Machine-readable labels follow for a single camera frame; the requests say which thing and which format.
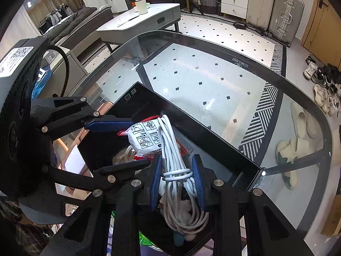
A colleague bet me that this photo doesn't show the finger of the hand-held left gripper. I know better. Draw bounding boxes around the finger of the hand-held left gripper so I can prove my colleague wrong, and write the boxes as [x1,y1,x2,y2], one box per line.
[43,159,151,192]
[30,96,135,136]

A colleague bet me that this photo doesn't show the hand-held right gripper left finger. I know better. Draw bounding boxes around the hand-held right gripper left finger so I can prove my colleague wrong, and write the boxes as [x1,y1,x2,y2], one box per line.
[40,153,164,256]

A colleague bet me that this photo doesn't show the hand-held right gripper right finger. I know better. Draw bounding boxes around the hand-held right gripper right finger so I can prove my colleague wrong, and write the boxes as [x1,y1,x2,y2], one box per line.
[192,154,315,256]

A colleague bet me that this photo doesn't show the zip bag of cream rope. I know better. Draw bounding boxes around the zip bag of cream rope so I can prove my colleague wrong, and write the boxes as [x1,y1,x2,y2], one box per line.
[112,145,136,166]

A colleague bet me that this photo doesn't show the white cable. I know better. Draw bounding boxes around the white cable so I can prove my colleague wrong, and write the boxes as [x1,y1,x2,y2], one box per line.
[157,115,211,239]

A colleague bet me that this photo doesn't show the black cardboard box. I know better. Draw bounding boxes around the black cardboard box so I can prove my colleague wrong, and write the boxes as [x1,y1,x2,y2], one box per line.
[77,81,263,256]

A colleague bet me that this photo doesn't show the white packet with red edges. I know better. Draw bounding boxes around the white packet with red edges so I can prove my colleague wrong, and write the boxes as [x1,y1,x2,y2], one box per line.
[118,117,192,160]

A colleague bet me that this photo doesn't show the white blue soft toy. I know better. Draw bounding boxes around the white blue soft toy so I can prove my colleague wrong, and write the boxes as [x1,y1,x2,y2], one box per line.
[173,231,199,246]

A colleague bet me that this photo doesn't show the blue plastic bag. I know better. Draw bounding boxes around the blue plastic bag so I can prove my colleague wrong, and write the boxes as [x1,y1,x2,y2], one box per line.
[33,71,52,99]

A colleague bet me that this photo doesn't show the grey cabinet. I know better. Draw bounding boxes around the grey cabinet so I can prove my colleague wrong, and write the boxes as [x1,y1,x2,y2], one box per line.
[40,47,90,99]

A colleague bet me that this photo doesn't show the cream slipper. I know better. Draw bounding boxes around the cream slipper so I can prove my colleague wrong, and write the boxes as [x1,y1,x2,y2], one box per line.
[290,102,307,138]
[282,149,324,190]
[276,138,311,166]
[304,109,321,139]

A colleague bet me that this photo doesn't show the clothes rack with garments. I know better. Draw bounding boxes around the clothes rack with garments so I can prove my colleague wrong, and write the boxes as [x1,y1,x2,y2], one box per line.
[39,3,80,30]

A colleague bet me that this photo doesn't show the bed with dark blanket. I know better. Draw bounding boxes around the bed with dark blanket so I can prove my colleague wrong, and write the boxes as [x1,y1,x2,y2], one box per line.
[37,4,115,50]

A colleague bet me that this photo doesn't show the white grey coffee table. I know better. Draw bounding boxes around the white grey coffee table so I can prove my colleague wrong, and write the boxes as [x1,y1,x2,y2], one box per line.
[96,3,181,56]

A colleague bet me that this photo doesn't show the white cup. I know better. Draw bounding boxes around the white cup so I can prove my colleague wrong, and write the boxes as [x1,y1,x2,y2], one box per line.
[134,0,148,15]

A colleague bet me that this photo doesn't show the striped border rug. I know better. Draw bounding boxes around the striped border rug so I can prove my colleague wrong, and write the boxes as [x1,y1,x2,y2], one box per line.
[81,11,288,163]

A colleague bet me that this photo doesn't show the pile of shoes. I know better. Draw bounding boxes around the pile of shoes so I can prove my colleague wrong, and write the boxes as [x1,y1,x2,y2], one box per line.
[304,55,341,116]

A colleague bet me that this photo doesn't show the silver suitcase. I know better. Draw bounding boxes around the silver suitcase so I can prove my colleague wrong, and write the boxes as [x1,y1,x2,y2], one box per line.
[268,0,305,44]

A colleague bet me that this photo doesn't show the beige suitcase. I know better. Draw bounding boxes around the beige suitcase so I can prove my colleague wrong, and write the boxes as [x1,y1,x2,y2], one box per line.
[246,0,277,30]

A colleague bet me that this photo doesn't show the tan wooden door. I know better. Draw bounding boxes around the tan wooden door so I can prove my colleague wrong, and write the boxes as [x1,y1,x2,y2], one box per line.
[301,0,341,64]

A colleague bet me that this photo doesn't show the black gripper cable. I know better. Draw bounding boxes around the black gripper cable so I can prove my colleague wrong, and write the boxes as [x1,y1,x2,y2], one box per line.
[45,45,70,98]

